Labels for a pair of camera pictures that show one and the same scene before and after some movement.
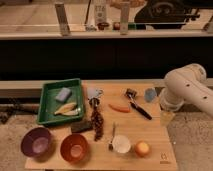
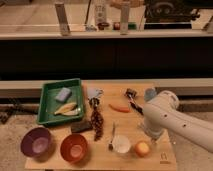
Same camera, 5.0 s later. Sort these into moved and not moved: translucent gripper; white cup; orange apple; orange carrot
Moved: translucent gripper
Not moved: orange apple; white cup; orange carrot
